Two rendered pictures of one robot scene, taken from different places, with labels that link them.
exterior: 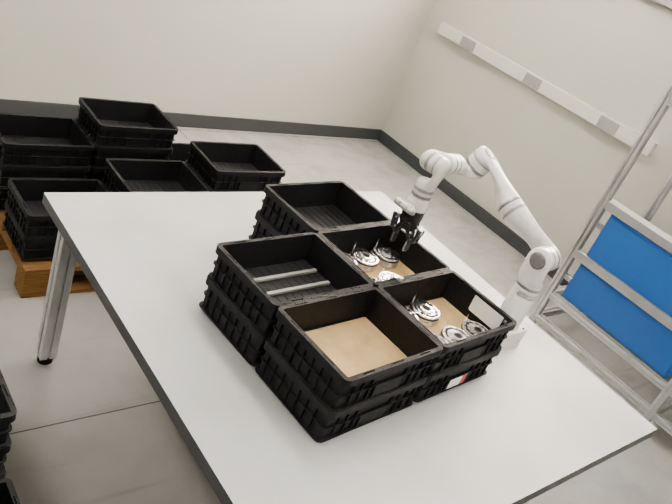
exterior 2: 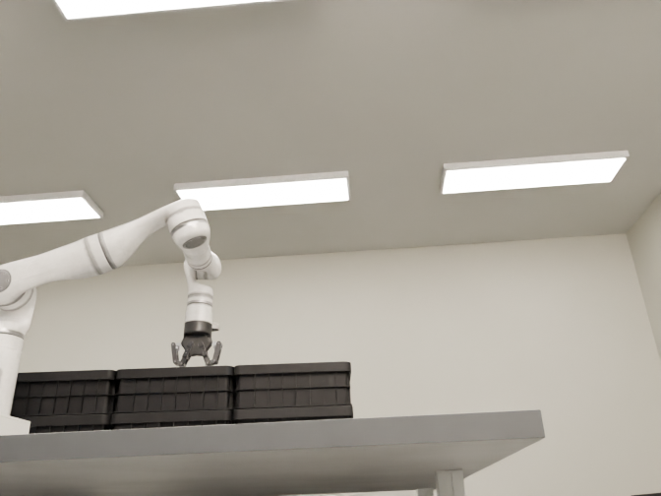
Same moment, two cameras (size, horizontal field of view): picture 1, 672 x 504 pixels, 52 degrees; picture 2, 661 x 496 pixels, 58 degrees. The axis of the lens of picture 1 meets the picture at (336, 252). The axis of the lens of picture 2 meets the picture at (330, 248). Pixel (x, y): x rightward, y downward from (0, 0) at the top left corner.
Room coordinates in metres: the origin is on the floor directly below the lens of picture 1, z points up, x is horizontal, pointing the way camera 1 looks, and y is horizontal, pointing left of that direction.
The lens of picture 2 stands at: (3.68, -0.87, 0.56)
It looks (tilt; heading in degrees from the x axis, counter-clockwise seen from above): 25 degrees up; 142
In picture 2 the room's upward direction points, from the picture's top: 2 degrees counter-clockwise
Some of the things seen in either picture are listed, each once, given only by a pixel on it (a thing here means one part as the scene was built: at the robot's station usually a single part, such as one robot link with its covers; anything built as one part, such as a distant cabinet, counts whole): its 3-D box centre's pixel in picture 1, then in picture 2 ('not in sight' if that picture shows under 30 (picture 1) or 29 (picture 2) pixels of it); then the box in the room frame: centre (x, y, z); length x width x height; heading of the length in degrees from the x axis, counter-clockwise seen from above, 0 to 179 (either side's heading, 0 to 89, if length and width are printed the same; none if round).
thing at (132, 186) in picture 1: (150, 206); not in sight; (2.83, 0.88, 0.31); 0.40 x 0.30 x 0.34; 138
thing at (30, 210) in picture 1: (62, 218); not in sight; (2.53, 1.15, 0.26); 0.40 x 0.30 x 0.23; 138
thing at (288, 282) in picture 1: (291, 281); not in sight; (1.78, 0.09, 0.87); 0.40 x 0.30 x 0.11; 143
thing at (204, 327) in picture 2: (410, 217); (197, 339); (2.21, -0.19, 1.03); 0.08 x 0.08 x 0.09
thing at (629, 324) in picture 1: (638, 294); not in sight; (3.47, -1.57, 0.60); 0.72 x 0.03 x 0.56; 48
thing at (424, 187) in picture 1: (432, 176); (198, 280); (2.21, -0.20, 1.20); 0.09 x 0.07 x 0.15; 58
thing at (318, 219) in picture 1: (324, 218); (296, 403); (2.28, 0.09, 0.87); 0.40 x 0.30 x 0.11; 143
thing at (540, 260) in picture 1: (537, 268); (7, 306); (2.24, -0.67, 1.02); 0.09 x 0.09 x 0.17; 55
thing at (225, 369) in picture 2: (384, 253); (190, 388); (2.10, -0.15, 0.92); 0.40 x 0.30 x 0.02; 143
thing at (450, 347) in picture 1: (448, 307); (84, 392); (1.92, -0.39, 0.92); 0.40 x 0.30 x 0.02; 143
